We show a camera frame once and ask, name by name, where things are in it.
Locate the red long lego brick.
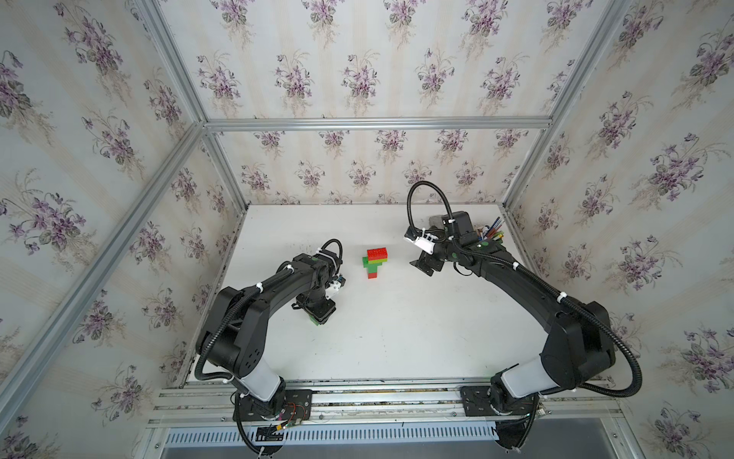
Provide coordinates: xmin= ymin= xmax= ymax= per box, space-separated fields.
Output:
xmin=367 ymin=248 xmax=388 ymax=261

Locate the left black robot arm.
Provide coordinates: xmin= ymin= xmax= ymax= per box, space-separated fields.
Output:
xmin=194 ymin=238 xmax=346 ymax=417

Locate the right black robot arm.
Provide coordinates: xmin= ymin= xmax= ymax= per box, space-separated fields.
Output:
xmin=404 ymin=180 xmax=643 ymax=415

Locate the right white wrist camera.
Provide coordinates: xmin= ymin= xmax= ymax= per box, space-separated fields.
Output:
xmin=404 ymin=227 xmax=439 ymax=254

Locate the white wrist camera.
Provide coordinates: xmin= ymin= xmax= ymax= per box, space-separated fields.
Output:
xmin=325 ymin=275 xmax=346 ymax=299
xmin=404 ymin=227 xmax=439 ymax=254

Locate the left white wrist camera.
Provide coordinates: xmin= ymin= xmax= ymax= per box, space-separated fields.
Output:
xmin=325 ymin=275 xmax=346 ymax=299

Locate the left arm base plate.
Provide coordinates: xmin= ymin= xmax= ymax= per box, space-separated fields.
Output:
xmin=233 ymin=389 xmax=313 ymax=425

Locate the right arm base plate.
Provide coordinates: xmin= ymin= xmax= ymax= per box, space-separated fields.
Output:
xmin=459 ymin=384 xmax=540 ymax=417

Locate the aluminium mounting rail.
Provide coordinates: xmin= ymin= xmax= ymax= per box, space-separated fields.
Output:
xmin=145 ymin=378 xmax=623 ymax=428

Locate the white slotted cable duct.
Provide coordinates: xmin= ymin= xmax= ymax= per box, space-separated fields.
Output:
xmin=166 ymin=421 xmax=499 ymax=449

